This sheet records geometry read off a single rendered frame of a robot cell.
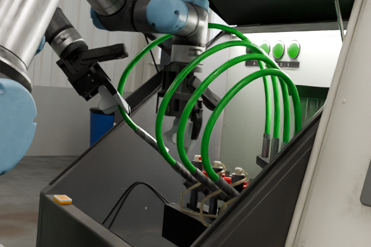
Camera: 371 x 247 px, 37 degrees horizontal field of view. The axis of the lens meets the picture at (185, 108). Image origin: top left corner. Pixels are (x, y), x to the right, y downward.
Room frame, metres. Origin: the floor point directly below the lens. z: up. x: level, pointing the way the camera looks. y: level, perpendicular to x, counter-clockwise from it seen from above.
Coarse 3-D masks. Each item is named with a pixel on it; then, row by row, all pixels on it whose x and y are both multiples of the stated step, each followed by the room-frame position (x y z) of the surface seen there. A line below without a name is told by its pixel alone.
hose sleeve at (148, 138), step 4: (136, 128) 1.33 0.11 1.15; (140, 128) 1.33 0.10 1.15; (136, 132) 1.33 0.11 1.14; (140, 132) 1.33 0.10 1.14; (144, 132) 1.33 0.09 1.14; (140, 136) 1.33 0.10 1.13; (144, 136) 1.33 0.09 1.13; (148, 136) 1.34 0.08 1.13; (148, 140) 1.33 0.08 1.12; (152, 140) 1.34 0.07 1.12; (152, 144) 1.34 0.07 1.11; (156, 144) 1.34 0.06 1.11; (156, 148) 1.34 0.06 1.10
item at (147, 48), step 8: (208, 24) 1.35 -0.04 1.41; (216, 24) 1.36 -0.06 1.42; (232, 32) 1.36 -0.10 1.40; (240, 32) 1.37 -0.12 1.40; (160, 40) 1.34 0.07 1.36; (248, 40) 1.37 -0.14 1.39; (144, 48) 1.33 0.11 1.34; (136, 56) 1.33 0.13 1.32; (128, 64) 1.33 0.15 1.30; (128, 72) 1.33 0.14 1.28; (120, 80) 1.33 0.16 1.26; (264, 80) 1.38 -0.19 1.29; (120, 88) 1.32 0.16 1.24; (264, 88) 1.38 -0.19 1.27; (120, 112) 1.33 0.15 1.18; (128, 120) 1.33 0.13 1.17; (264, 136) 1.38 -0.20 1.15
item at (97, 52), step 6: (96, 48) 1.35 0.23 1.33; (102, 48) 1.35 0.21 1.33; (108, 48) 1.35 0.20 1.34; (114, 48) 1.34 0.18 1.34; (120, 48) 1.34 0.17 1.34; (126, 48) 1.36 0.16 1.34; (84, 54) 1.35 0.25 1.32; (90, 54) 1.35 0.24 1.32; (96, 54) 1.34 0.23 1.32; (102, 54) 1.34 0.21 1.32; (108, 54) 1.34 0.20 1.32; (114, 54) 1.34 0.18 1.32; (120, 54) 1.35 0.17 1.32; (126, 54) 1.36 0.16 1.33; (84, 60) 1.35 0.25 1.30; (102, 60) 1.37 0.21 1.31; (108, 60) 1.38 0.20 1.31
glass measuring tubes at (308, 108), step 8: (288, 88) 1.39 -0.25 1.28; (296, 88) 1.37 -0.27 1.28; (304, 88) 1.34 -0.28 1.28; (312, 88) 1.32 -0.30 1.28; (320, 88) 1.30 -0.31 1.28; (328, 88) 1.28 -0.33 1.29; (304, 96) 1.34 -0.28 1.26; (312, 96) 1.32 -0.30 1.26; (320, 96) 1.30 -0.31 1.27; (304, 104) 1.36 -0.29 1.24; (312, 104) 1.33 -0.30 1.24; (320, 104) 1.33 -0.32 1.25; (304, 112) 1.36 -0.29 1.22; (312, 112) 1.33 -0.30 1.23; (304, 120) 1.36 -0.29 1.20
